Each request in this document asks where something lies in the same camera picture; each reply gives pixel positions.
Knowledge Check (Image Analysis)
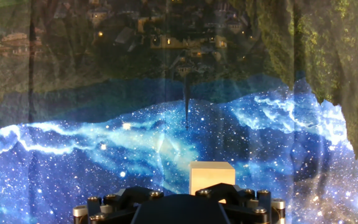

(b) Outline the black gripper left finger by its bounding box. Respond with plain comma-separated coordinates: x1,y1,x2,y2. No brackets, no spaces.
72,185,165,224

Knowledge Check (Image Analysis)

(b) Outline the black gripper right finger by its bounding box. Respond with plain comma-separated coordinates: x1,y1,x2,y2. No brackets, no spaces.
195,182,287,224

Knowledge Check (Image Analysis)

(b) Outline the small wooden cube block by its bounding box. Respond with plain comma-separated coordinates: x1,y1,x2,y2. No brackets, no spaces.
188,161,236,205

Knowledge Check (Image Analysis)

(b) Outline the starry sky landscape printed cloth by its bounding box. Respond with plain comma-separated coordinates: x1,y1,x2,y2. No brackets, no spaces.
0,0,358,224

